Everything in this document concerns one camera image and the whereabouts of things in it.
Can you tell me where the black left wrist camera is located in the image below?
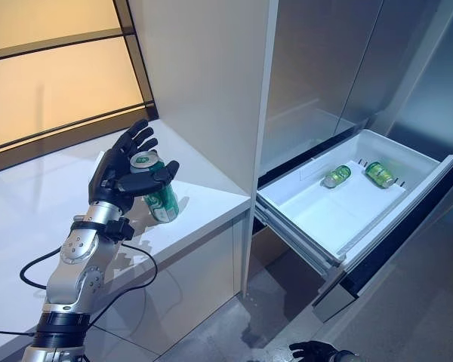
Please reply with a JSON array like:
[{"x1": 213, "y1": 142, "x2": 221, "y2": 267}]
[{"x1": 104, "y1": 217, "x2": 135, "y2": 241}]

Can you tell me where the white fridge drawer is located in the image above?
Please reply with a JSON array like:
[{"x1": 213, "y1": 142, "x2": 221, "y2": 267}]
[{"x1": 254, "y1": 128, "x2": 453, "y2": 322}]

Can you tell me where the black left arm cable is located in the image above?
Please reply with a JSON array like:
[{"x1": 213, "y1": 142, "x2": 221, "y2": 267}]
[{"x1": 20, "y1": 241, "x2": 159, "y2": 337}]

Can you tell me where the green yellow-label drink can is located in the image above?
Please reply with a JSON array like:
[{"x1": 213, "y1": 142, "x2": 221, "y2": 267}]
[{"x1": 364, "y1": 161, "x2": 396, "y2": 190}]

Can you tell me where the dark green drink can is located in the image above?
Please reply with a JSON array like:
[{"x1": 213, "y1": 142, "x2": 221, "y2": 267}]
[{"x1": 130, "y1": 150, "x2": 180, "y2": 223}]

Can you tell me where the black-framed glowing window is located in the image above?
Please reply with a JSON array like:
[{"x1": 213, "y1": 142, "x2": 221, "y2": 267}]
[{"x1": 0, "y1": 0, "x2": 160, "y2": 176}]

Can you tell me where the tall white cabinet panel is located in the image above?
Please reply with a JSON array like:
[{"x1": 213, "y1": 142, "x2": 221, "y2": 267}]
[{"x1": 128, "y1": 0, "x2": 279, "y2": 295}]

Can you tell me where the stainless steel fridge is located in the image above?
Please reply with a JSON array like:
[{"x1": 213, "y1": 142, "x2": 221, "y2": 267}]
[{"x1": 251, "y1": 0, "x2": 453, "y2": 299}]

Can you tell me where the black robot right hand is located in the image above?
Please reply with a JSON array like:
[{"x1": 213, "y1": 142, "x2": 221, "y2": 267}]
[{"x1": 288, "y1": 340, "x2": 341, "y2": 362}]

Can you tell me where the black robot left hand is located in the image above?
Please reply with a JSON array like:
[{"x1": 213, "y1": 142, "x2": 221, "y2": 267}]
[{"x1": 88, "y1": 119, "x2": 180, "y2": 216}]

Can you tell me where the light green drink can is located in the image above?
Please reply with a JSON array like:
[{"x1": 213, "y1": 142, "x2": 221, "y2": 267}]
[{"x1": 322, "y1": 164, "x2": 353, "y2": 189}]

